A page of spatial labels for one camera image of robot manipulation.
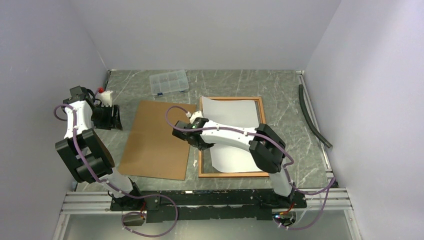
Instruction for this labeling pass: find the sunset photo print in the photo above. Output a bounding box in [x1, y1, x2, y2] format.
[201, 97, 261, 174]

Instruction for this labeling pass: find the clear plastic organizer box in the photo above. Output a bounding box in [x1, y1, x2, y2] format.
[149, 70, 189, 97]

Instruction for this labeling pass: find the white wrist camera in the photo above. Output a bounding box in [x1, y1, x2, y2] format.
[185, 110, 204, 124]
[94, 87, 113, 107]

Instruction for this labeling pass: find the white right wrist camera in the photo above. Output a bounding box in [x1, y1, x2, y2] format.
[185, 110, 204, 124]

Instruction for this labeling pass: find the wooden picture frame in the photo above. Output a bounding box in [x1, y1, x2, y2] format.
[198, 96, 268, 178]

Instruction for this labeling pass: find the aluminium extrusion rail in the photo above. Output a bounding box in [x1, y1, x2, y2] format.
[54, 183, 363, 240]

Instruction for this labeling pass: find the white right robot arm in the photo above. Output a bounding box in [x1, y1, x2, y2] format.
[170, 117, 295, 208]

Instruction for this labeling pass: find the brown backing board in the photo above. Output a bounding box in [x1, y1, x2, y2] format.
[118, 100, 196, 181]

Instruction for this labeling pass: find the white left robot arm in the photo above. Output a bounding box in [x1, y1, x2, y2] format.
[55, 86, 144, 210]

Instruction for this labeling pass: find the black foam tube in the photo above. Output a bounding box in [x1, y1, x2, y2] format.
[298, 84, 333, 149]

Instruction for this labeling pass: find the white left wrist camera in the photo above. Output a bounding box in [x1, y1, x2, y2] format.
[94, 87, 113, 107]

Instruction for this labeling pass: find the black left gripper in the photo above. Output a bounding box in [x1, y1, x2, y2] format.
[90, 103, 123, 131]

